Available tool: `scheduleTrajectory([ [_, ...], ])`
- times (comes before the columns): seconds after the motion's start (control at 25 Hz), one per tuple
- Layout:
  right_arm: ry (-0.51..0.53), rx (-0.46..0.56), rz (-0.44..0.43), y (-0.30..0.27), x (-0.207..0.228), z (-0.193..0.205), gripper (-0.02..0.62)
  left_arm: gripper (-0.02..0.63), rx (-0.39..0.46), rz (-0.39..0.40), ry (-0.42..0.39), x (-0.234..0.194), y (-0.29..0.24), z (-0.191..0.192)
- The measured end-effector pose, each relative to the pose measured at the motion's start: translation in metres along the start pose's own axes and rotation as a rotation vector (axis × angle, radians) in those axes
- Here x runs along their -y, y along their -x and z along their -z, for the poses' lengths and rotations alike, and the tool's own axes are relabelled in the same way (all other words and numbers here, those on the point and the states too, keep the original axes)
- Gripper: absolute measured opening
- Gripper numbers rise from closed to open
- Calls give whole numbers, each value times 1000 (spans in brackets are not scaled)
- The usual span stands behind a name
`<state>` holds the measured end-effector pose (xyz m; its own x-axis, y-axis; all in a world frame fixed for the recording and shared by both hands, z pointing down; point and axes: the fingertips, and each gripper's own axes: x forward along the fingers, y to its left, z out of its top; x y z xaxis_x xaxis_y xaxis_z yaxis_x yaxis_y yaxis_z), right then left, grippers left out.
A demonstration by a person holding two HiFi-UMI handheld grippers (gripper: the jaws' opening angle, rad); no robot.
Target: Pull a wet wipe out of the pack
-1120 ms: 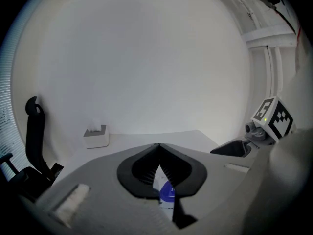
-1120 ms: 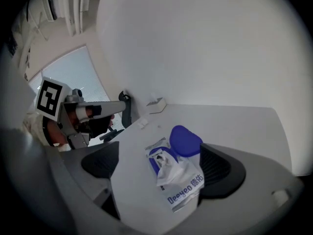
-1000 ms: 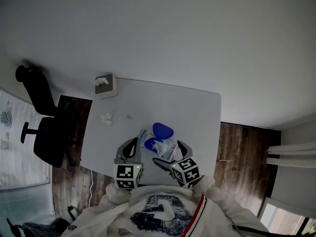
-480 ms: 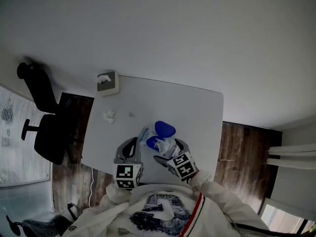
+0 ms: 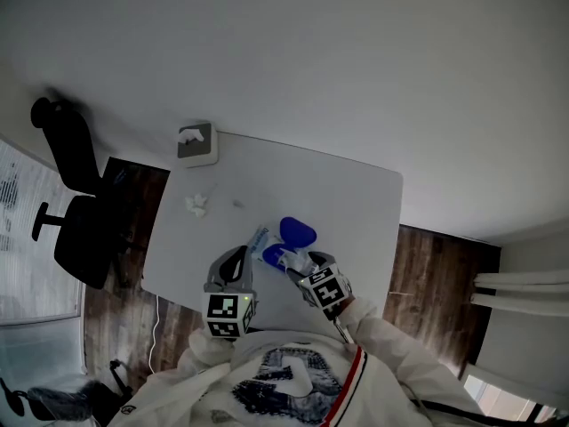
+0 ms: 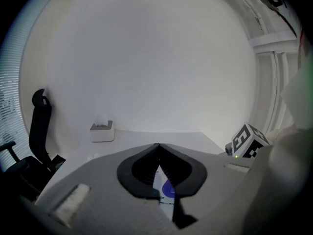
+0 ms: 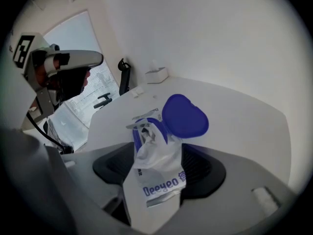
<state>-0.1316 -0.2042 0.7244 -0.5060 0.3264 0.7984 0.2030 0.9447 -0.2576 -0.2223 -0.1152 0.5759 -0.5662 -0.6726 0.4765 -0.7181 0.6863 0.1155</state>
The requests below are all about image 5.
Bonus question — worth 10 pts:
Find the person's left forearm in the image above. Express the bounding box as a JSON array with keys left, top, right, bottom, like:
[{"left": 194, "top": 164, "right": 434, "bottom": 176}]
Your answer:
[{"left": 177, "top": 328, "right": 237, "bottom": 374}]

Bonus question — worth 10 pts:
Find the black office chair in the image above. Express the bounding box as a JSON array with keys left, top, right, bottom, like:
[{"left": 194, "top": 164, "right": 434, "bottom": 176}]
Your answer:
[
  {"left": 29, "top": 97, "right": 148, "bottom": 291},
  {"left": 0, "top": 358, "right": 135, "bottom": 424}
]

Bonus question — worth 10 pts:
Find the white vertical pipe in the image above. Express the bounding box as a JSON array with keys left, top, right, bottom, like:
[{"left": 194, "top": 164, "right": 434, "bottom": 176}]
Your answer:
[
  {"left": 469, "top": 292, "right": 569, "bottom": 318},
  {"left": 472, "top": 270, "right": 569, "bottom": 291}
]

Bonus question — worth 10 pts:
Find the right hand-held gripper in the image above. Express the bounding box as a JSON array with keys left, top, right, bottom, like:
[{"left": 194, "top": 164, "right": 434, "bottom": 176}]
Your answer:
[{"left": 285, "top": 251, "right": 356, "bottom": 323}]

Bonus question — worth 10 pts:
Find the crumpled white tissue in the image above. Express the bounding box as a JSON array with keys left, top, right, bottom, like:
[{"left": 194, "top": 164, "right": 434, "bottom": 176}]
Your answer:
[{"left": 184, "top": 192, "right": 210, "bottom": 219}]

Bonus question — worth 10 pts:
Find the frosted ribbed glass panel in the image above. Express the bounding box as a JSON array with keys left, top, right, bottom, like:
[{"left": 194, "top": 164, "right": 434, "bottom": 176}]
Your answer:
[{"left": 0, "top": 139, "right": 86, "bottom": 325}]

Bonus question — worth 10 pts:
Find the white table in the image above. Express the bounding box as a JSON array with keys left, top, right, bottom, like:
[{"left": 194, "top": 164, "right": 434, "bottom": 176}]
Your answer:
[{"left": 140, "top": 131, "right": 405, "bottom": 342}]

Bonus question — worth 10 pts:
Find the white grey tissue box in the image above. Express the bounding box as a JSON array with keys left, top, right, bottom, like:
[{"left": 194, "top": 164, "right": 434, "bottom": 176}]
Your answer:
[{"left": 176, "top": 121, "right": 220, "bottom": 169}]

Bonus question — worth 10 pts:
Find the white printed sweatshirt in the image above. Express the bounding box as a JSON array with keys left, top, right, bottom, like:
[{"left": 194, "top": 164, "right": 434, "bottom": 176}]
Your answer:
[{"left": 106, "top": 329, "right": 490, "bottom": 427}]

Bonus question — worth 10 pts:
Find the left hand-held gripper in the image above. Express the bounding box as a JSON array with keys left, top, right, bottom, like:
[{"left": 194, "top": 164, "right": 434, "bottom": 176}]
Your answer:
[{"left": 201, "top": 245, "right": 260, "bottom": 341}]

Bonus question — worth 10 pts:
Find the thin gripper cable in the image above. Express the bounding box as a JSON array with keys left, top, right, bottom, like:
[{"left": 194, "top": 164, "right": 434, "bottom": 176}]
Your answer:
[{"left": 333, "top": 316, "right": 357, "bottom": 346}]

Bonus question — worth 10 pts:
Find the black framed window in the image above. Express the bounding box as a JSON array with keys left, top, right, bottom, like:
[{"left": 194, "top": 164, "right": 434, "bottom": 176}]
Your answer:
[{"left": 461, "top": 374, "right": 569, "bottom": 424}]

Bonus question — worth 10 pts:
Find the plastic wipes packet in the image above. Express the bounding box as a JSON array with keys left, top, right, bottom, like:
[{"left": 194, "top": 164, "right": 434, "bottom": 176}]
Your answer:
[{"left": 246, "top": 215, "right": 319, "bottom": 278}]

